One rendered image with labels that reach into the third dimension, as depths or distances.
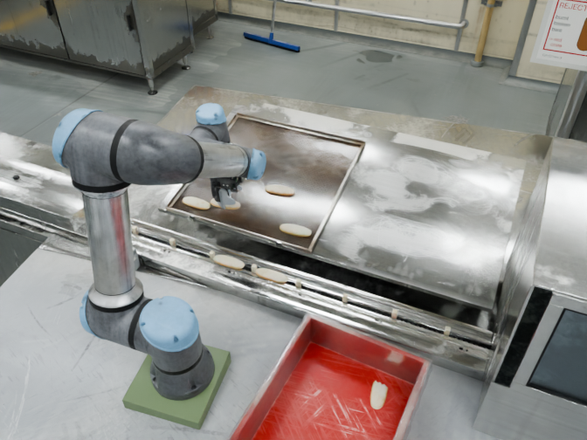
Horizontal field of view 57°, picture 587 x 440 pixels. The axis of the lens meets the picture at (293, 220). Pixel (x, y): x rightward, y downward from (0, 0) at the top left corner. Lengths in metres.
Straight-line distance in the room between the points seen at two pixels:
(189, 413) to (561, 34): 1.46
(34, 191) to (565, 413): 1.61
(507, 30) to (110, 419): 4.30
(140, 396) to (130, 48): 3.26
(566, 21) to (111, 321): 1.47
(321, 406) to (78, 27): 3.72
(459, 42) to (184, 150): 4.20
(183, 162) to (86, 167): 0.17
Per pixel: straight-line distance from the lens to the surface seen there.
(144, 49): 4.22
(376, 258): 1.58
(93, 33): 4.48
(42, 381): 1.52
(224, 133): 1.46
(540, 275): 1.04
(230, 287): 1.55
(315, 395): 1.37
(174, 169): 1.00
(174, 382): 1.31
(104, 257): 1.16
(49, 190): 1.93
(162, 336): 1.18
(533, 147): 2.34
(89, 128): 1.03
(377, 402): 1.36
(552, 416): 1.29
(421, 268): 1.57
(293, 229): 1.63
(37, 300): 1.71
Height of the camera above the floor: 1.99
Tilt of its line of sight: 41 degrees down
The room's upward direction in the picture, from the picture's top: straight up
